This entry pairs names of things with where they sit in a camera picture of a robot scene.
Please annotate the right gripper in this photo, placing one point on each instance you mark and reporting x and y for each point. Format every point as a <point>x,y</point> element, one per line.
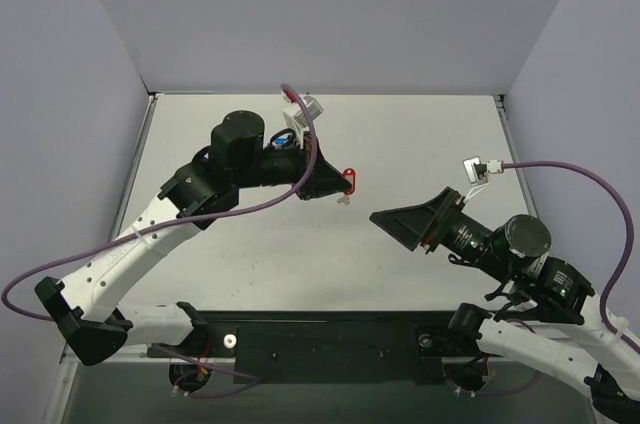
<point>439,221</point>

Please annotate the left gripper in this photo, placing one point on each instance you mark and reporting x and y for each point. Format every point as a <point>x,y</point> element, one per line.
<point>308,167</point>

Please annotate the red key tag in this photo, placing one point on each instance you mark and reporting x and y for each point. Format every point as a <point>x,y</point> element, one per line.
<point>351,176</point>

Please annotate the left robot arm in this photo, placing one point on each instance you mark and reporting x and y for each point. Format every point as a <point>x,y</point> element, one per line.
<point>86,304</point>

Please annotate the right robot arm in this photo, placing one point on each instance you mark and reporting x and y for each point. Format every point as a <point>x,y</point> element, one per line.
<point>554,321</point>

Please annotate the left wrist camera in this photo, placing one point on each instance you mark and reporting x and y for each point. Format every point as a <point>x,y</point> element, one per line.
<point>294,116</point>

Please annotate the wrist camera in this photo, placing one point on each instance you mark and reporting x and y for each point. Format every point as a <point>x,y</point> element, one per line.
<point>294,116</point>
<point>476,172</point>

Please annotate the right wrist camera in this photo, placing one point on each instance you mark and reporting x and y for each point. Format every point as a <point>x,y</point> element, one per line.
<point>476,172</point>

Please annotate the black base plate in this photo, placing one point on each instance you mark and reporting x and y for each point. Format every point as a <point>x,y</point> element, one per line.
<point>338,347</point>

